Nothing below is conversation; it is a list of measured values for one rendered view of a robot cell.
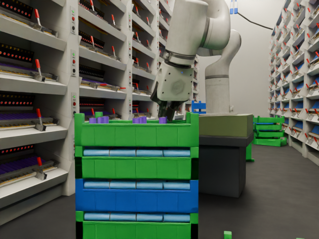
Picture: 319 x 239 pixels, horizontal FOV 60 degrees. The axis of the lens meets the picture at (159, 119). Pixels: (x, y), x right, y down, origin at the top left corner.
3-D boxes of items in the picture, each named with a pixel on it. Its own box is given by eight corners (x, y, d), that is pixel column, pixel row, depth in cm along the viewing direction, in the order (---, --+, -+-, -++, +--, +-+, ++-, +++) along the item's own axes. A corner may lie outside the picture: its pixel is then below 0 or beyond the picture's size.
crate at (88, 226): (192, 213, 87) (192, 188, 86) (198, 245, 67) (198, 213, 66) (97, 212, 88) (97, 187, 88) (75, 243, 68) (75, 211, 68)
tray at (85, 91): (125, 99, 195) (129, 86, 194) (76, 96, 137) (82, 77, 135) (100, 89, 200) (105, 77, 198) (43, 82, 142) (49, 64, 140)
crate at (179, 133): (192, 137, 86) (192, 112, 85) (198, 147, 66) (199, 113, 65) (97, 137, 87) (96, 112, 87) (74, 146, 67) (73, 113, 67)
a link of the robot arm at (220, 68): (206, 80, 148) (205, 35, 147) (242, 78, 142) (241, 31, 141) (203, 78, 136) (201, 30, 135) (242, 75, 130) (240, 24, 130)
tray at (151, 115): (154, 122, 263) (159, 108, 261) (130, 126, 205) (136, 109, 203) (135, 114, 268) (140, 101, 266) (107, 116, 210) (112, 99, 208)
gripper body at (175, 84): (168, 61, 69) (159, 102, 74) (201, 64, 74) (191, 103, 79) (156, 53, 75) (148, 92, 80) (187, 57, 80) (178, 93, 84)
